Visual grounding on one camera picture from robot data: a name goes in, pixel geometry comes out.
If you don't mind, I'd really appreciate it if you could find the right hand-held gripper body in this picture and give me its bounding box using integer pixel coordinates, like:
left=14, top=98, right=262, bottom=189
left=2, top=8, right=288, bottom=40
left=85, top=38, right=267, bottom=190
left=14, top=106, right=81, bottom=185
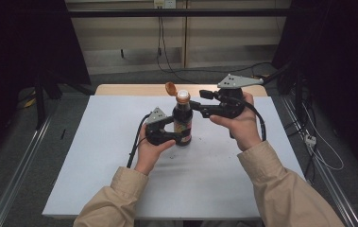
left=198, top=73, right=264, bottom=120

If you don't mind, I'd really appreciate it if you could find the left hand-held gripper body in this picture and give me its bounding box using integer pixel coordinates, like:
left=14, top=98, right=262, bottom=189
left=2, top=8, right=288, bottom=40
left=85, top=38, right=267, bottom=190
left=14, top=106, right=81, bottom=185
left=144, top=107, right=182, bottom=147

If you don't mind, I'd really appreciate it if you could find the dark sauce bottle orange cap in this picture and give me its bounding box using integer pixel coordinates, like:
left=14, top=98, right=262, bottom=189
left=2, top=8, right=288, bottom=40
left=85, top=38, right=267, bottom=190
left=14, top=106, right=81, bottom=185
left=164, top=81, right=194, bottom=148

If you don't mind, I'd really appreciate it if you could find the person's right hand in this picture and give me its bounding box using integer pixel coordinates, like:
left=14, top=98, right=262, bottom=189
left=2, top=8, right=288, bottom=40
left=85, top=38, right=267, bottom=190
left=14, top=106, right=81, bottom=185
left=209, top=92, right=263, bottom=152

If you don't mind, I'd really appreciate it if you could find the person's left hand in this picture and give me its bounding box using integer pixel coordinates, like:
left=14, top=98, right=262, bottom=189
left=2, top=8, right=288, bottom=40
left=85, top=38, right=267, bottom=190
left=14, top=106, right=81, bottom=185
left=134, top=125, right=177, bottom=176

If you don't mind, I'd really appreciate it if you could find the wooden table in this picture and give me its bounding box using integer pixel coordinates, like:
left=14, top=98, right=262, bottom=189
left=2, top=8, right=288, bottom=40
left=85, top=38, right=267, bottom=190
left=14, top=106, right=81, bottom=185
left=94, top=83, right=268, bottom=97

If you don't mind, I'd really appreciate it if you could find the white table board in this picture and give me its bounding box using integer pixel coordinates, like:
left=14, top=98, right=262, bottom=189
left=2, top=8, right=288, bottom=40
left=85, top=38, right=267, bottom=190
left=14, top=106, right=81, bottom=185
left=42, top=95, right=307, bottom=220

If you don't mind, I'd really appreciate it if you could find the black metal stand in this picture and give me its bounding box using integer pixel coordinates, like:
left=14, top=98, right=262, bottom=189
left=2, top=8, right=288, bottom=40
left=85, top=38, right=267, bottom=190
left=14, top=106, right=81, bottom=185
left=256, top=61, right=305, bottom=121
left=33, top=70, right=95, bottom=131

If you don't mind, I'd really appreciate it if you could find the black horizontal bar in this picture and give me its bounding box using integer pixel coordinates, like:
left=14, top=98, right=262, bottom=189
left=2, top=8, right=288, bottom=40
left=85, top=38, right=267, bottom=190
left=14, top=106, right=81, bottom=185
left=67, top=9, right=294, bottom=18

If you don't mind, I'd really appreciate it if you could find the white power strip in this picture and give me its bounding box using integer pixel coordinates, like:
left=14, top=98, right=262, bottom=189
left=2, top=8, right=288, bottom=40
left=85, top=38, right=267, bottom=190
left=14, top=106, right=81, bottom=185
left=304, top=133, right=317, bottom=148

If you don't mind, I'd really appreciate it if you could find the black curtain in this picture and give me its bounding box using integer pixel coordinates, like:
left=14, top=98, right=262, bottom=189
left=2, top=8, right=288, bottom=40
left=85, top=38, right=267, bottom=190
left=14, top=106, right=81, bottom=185
left=0, top=0, right=92, bottom=173
left=271, top=0, right=358, bottom=182

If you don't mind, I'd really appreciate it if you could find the yellow floor object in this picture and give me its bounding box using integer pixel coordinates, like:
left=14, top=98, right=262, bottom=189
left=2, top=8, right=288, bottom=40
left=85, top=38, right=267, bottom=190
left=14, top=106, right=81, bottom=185
left=23, top=91, right=38, bottom=109

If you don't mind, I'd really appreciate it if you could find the black floor cable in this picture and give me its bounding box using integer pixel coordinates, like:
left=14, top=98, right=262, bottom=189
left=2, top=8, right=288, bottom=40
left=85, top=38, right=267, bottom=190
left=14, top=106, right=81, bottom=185
left=166, top=61, right=274, bottom=79

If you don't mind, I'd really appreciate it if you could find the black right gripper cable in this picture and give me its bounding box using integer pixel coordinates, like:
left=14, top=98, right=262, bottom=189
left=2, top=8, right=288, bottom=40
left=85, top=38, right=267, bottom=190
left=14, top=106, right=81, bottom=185
left=227, top=96, right=267, bottom=142

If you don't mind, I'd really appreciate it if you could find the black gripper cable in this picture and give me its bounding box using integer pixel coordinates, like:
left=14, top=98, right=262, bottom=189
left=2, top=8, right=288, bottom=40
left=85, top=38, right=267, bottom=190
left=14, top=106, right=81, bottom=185
left=126, top=112, right=153, bottom=169
left=227, top=96, right=267, bottom=142

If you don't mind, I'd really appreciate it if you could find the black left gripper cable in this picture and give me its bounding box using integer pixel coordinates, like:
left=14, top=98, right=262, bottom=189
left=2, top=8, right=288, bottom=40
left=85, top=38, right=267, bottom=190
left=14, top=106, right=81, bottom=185
left=126, top=112, right=153, bottom=169

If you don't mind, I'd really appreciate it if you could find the black hanging cable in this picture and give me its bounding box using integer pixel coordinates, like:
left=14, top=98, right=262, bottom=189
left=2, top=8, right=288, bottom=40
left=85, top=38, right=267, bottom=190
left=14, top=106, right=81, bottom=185
left=156, top=8, right=199, bottom=84

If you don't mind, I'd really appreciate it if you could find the bundle of black cables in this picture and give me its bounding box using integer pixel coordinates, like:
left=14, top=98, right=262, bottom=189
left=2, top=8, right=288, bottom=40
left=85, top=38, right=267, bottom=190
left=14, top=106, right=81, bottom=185
left=284, top=94, right=318, bottom=178

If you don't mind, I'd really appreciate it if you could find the white wall socket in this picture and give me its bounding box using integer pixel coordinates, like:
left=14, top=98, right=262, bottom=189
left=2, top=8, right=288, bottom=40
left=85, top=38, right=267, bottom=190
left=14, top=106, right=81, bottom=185
left=153, top=0, right=177, bottom=9

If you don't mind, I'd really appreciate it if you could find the white cable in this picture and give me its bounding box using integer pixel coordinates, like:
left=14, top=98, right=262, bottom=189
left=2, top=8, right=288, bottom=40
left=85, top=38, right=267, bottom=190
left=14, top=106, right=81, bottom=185
left=302, top=102, right=345, bottom=172

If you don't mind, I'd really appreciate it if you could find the aluminium floor rail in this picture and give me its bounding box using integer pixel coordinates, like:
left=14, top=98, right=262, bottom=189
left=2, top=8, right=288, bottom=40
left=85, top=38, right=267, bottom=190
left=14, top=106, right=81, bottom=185
left=0, top=113, right=56, bottom=227
left=281, top=96, right=358, bottom=227

